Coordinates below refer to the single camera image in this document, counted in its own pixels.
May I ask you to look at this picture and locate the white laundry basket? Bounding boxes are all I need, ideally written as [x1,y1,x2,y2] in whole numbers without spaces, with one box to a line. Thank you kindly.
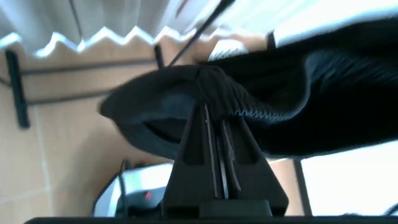
[207,39,250,62]

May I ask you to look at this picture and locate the black shorts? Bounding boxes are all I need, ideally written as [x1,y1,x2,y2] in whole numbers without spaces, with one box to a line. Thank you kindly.
[98,18,398,160]

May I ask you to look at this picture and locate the black clothes rack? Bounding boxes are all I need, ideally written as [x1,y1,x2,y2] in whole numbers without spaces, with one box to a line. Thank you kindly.
[0,0,237,130]

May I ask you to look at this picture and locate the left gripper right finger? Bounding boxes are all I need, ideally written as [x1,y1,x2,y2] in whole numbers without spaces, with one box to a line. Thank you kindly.
[218,119,289,218]

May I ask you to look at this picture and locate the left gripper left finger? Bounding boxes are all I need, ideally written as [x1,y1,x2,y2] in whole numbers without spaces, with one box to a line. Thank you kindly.
[160,101,224,218]

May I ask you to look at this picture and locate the beige curtain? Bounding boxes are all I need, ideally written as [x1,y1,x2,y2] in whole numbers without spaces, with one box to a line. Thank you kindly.
[0,0,224,58]

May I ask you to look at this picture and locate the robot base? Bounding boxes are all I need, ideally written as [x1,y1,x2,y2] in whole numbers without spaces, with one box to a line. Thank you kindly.
[91,161,175,218]

